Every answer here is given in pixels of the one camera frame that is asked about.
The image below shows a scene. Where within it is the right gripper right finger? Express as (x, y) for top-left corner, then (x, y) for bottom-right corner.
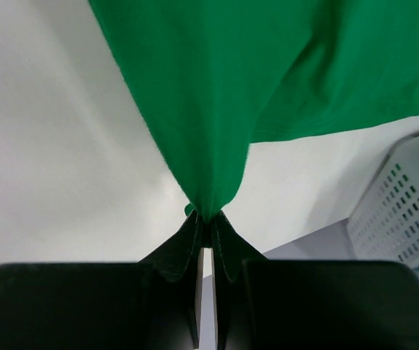
(210, 213), (419, 349)

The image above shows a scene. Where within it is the green t shirt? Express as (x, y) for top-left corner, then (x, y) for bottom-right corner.
(90, 1), (419, 221)

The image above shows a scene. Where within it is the white plastic basket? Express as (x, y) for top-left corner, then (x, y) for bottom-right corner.
(347, 134), (419, 268)

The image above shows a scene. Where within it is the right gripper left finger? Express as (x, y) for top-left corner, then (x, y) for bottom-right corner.
(0, 212), (204, 349)

